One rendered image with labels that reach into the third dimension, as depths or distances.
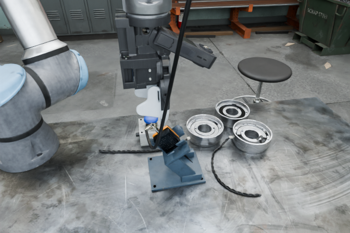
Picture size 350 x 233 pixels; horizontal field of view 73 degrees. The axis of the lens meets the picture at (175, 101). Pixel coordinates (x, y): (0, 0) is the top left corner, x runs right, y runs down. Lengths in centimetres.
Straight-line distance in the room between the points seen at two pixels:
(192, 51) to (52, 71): 39
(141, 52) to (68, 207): 37
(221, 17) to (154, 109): 426
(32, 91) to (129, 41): 32
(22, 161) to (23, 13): 35
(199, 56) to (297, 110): 56
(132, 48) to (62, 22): 361
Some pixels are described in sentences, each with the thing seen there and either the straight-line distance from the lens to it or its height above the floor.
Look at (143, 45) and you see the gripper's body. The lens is 40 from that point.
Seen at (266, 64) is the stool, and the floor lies 62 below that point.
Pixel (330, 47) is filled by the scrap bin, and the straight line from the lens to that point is 379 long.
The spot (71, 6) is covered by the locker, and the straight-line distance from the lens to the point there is 391.
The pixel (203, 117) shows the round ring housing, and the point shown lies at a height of 83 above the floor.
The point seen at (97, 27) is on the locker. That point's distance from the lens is 393.
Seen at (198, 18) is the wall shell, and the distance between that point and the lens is 452.
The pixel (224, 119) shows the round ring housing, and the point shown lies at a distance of 73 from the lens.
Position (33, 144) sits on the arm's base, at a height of 86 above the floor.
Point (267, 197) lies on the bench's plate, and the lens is 61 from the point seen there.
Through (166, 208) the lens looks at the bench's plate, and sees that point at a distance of 56.
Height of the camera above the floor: 127
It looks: 34 degrees down
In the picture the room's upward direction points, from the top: straight up
